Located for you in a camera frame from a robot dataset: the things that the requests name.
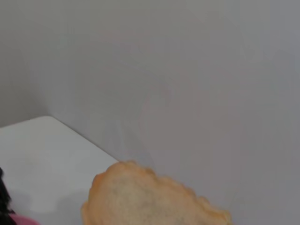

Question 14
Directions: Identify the pink plastic bowl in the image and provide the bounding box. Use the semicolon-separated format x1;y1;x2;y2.
8;213;41;225

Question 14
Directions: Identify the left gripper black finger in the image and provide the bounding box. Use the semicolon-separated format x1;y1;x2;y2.
0;166;16;225

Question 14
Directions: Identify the orange striped bread loaf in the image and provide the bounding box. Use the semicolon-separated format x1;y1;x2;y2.
81;160;233;225

